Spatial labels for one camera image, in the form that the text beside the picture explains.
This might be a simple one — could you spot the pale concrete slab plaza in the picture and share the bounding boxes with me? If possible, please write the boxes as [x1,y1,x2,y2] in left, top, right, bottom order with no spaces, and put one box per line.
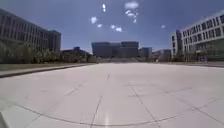
[0,62,224,128]

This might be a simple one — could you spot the pale low building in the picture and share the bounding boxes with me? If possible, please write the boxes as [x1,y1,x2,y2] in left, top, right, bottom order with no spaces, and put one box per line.
[152,48,173,62]

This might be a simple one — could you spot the row of trees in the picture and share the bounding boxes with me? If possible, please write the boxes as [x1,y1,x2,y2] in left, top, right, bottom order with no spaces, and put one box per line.
[0,41,63,65]

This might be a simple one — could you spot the white building with dark windows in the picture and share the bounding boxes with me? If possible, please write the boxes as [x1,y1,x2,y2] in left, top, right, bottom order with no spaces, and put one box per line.
[171,9,224,62]

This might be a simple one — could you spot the grass strip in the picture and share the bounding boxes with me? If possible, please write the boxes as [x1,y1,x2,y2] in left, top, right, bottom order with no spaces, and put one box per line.
[0,62,88,72]

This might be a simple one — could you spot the wide stone steps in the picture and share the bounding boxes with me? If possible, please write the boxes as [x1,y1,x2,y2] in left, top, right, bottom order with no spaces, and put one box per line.
[99,57,141,64]

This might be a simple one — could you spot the dark glass building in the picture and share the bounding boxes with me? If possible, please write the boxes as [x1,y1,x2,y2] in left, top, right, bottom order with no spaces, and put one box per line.
[91,40,153,60]

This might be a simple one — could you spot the grey many-windowed building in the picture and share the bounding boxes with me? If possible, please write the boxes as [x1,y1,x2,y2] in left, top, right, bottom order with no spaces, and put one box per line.
[0,8,62,54]

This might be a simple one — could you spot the low dark-roofed building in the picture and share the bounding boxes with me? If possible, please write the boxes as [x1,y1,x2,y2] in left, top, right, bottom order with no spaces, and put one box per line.
[60,46,92,63]

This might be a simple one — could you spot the pale kerb strip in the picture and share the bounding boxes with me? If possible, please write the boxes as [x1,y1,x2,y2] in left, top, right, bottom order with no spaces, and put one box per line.
[0,63,93,79]

